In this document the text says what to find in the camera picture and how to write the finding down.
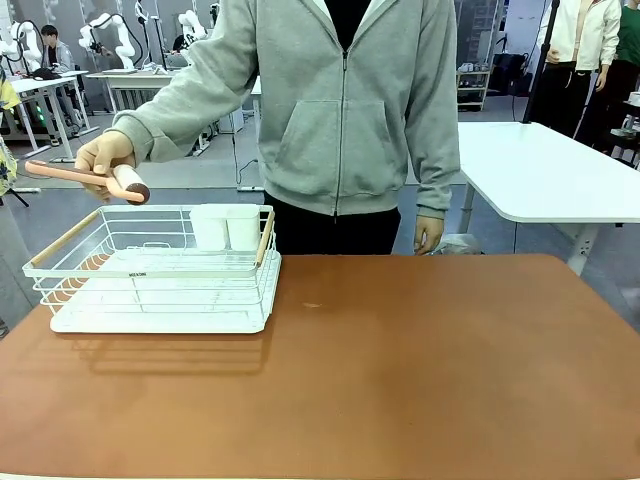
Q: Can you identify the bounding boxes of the person's right hand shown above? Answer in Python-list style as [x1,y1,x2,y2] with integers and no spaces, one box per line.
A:
[74,130,137,203]

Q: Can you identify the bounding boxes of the person's left hand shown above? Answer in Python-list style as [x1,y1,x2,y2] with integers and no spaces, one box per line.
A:
[413,215,446,256]

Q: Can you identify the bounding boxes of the gray-sleeved left forearm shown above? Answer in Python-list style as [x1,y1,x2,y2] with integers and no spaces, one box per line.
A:
[413,99,461,221]

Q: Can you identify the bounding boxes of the gray-sleeved right forearm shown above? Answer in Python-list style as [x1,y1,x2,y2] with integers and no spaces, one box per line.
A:
[110,69,226,166]

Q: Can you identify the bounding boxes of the clear plastic bag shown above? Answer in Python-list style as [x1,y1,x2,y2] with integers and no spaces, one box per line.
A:
[433,233,484,256]

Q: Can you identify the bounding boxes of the white background desk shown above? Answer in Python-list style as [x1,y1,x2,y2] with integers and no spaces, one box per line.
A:
[8,69,101,162]
[85,68,182,114]

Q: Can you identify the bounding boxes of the person in yellow floral shirt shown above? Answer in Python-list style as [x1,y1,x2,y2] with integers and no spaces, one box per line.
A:
[0,67,22,197]

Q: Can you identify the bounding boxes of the seated person in gray jacket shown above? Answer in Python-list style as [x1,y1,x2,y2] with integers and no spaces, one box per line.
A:
[39,24,76,74]

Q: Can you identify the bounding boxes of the white side table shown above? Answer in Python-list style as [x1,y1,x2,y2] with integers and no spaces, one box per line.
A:
[457,121,640,277]

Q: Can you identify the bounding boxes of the white box under desk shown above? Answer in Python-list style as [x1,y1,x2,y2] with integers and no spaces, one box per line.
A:
[217,107,246,135]

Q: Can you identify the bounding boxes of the person in gray hoodie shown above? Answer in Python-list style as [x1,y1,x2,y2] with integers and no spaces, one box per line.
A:
[110,0,461,257]

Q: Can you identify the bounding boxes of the white utensil holder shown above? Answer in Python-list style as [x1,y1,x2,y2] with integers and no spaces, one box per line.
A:
[188,203,262,252]

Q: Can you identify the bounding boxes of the white storage shelf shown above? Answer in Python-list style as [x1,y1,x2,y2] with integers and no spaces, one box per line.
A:
[456,62,494,113]

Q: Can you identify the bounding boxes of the white drain tray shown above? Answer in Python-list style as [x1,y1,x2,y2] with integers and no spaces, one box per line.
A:
[49,248,283,335]

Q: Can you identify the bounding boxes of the black tripod pole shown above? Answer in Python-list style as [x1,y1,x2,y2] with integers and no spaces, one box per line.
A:
[522,0,561,124]

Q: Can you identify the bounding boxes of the person in white jacket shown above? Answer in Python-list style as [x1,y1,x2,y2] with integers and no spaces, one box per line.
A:
[542,0,622,139]

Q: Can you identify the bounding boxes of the person in green top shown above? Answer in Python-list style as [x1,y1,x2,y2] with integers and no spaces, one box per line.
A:
[582,0,640,154]

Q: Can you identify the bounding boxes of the white wire dish rack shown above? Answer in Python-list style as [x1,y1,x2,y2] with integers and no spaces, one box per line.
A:
[22,203,278,321]

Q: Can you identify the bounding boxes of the black floor cable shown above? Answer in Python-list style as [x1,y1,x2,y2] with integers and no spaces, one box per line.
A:
[230,127,266,190]

